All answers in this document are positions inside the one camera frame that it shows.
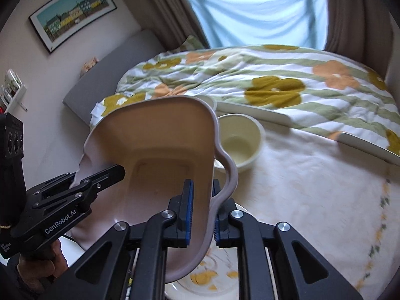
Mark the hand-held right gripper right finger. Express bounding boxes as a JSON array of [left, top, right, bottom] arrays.
[[212, 178, 365, 300]]

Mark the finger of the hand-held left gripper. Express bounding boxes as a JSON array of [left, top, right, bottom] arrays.
[[26, 164, 126, 211]]

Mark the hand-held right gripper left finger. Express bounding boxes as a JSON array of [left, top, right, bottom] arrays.
[[40, 179, 196, 300]]

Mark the small white duck plate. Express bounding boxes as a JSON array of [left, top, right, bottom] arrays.
[[164, 200, 251, 300]]

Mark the pink scalloped bowl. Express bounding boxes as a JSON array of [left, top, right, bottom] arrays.
[[70, 96, 240, 283]]

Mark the person's left hand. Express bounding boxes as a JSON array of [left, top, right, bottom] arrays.
[[17, 240, 69, 288]]

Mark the cream bowl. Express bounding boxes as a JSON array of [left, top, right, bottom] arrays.
[[215, 114, 266, 174]]

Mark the grey headboard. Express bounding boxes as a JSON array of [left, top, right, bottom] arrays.
[[62, 29, 163, 126]]

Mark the white bowl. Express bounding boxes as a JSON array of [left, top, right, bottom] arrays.
[[202, 97, 218, 112]]

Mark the white tray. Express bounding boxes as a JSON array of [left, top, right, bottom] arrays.
[[215, 100, 400, 166]]

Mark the floral pillow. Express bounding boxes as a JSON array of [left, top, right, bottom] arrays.
[[179, 35, 208, 52]]

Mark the floral blanket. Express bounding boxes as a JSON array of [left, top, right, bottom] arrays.
[[90, 44, 400, 157]]

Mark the brown curtain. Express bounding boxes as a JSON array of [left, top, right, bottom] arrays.
[[323, 0, 400, 79], [145, 0, 211, 51]]

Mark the light blue cloth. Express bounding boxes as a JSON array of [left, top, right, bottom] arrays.
[[186, 0, 327, 51]]

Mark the white wall shelf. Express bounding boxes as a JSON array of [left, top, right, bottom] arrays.
[[0, 70, 27, 113]]

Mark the wall poster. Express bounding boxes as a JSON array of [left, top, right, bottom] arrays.
[[28, 0, 118, 55]]

